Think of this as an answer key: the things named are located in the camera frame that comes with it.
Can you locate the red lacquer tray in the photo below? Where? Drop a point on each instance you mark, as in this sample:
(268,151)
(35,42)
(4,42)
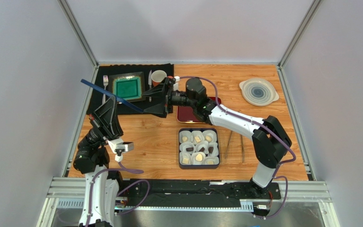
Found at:
(186,116)

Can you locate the white rounded chocolate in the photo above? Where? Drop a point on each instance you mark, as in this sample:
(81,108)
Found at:
(199,158)

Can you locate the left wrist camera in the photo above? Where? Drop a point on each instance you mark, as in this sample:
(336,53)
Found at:
(118,147)

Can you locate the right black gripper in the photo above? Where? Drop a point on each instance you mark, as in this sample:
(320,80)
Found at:
(166,96)

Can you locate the green square plate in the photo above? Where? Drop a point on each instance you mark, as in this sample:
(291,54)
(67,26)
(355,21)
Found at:
(128,86)

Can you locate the navy box with paper cups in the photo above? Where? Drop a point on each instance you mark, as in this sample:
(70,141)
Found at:
(201,132)

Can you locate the orange mug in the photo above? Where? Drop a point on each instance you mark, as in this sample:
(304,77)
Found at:
(158,76)

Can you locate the table knife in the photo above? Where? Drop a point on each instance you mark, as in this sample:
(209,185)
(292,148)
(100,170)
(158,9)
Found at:
(150,79)

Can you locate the white round plate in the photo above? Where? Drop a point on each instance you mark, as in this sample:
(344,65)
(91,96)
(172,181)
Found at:
(258,92)

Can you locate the silver fork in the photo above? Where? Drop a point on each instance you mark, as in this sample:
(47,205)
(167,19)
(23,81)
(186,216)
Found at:
(105,84)

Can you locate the metal serving tongs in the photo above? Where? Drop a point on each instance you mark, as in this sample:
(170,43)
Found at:
(234,145)

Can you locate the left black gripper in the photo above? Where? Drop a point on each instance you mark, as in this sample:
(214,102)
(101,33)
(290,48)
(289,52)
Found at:
(104,113)

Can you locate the white bar chocolate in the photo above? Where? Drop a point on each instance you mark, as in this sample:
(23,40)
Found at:
(197,139)

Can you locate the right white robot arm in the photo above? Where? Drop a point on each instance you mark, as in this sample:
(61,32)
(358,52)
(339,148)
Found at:
(270,140)

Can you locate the navy box lid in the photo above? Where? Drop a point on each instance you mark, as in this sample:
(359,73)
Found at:
(107,93)

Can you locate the dark leaf chocolate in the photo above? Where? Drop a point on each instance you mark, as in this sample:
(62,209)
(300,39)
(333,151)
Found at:
(210,150)

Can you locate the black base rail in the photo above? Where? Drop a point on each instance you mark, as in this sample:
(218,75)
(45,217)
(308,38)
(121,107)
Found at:
(193,193)

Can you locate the white oval chocolate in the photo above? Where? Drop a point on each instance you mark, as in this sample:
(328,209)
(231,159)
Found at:
(208,138)

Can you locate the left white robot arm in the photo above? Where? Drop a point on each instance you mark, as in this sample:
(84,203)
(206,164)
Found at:
(92,160)

